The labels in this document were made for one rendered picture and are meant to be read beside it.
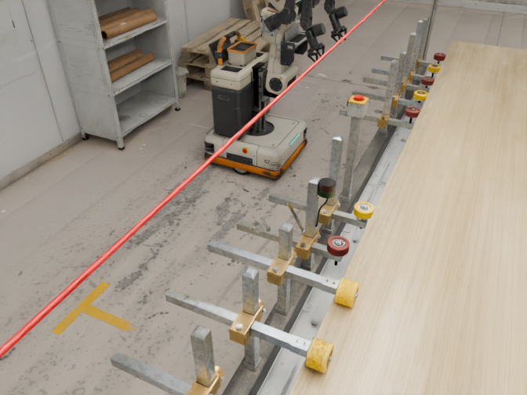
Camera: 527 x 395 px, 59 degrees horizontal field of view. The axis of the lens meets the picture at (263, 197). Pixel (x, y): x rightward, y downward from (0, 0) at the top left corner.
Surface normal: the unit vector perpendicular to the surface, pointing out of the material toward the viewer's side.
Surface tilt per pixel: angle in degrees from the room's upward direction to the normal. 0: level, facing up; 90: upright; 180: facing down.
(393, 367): 0
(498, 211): 0
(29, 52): 90
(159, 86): 90
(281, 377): 0
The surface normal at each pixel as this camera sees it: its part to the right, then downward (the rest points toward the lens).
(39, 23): 0.90, 0.25
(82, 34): -0.43, 0.53
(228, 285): 0.00, -0.81
